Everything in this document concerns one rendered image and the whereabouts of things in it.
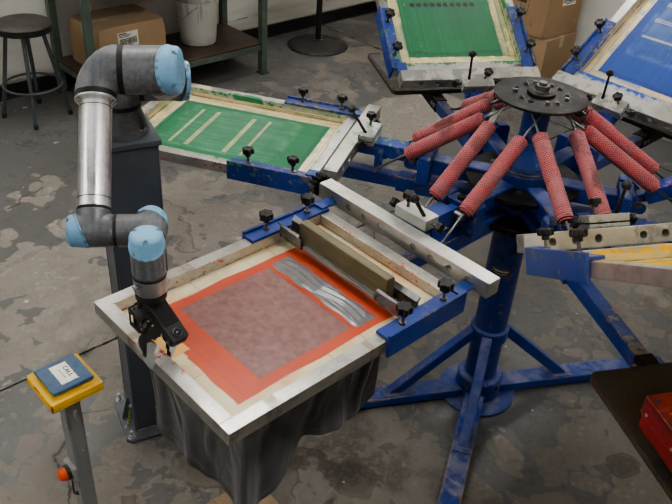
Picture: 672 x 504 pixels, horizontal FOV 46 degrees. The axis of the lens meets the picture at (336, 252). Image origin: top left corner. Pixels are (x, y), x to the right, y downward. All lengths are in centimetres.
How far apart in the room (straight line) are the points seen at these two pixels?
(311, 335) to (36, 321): 190
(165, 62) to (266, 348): 73
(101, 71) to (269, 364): 79
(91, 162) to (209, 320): 52
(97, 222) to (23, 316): 195
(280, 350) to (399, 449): 118
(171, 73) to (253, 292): 64
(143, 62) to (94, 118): 17
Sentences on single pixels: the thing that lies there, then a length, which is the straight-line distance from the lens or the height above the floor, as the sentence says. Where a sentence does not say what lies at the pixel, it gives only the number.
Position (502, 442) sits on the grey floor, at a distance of 317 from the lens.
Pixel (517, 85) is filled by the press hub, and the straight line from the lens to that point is 265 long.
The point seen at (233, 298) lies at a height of 96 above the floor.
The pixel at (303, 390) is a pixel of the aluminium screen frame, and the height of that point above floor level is 99.
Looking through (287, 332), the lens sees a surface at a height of 96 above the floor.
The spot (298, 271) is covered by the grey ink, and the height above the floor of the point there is 96.
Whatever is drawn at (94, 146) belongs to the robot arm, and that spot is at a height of 143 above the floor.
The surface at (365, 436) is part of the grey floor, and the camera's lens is 308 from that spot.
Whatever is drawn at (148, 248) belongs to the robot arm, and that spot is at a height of 132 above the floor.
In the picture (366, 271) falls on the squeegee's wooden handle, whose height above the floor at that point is 104.
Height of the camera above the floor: 227
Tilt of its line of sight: 34 degrees down
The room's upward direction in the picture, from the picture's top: 4 degrees clockwise
